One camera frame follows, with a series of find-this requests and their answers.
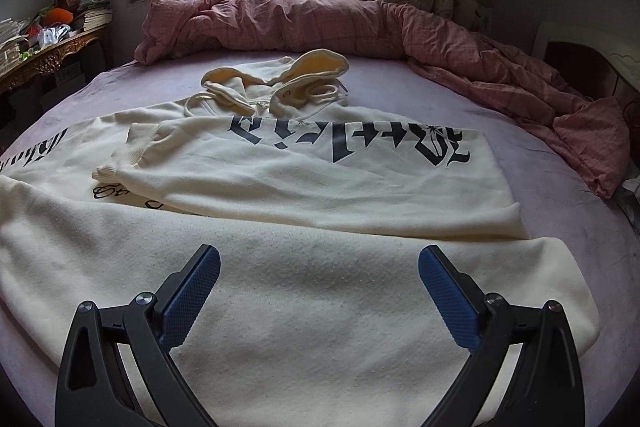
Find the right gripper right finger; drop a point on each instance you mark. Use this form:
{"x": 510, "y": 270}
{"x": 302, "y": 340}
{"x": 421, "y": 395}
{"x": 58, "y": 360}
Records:
{"x": 546, "y": 387}

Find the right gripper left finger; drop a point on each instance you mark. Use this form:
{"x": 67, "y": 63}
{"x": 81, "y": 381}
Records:
{"x": 93, "y": 388}

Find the cream printed hoodie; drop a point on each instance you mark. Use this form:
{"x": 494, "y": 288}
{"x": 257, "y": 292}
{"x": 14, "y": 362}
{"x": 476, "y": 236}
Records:
{"x": 319, "y": 212}

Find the pink quilted duvet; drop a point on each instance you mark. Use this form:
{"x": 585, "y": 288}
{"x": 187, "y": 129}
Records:
{"x": 591, "y": 136}

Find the ornate wooden side table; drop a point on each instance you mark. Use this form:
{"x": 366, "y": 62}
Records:
{"x": 44, "y": 80}

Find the white wooden headboard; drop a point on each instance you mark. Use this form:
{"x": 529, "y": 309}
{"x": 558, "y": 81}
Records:
{"x": 592, "y": 62}

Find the white plastic bag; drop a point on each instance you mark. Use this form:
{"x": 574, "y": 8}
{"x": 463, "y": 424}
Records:
{"x": 52, "y": 35}

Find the orange plush toy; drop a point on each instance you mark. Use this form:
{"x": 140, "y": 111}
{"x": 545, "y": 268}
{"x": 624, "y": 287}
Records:
{"x": 57, "y": 16}

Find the stack of books on table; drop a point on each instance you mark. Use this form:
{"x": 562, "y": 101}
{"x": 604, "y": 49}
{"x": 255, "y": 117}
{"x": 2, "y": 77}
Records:
{"x": 93, "y": 18}

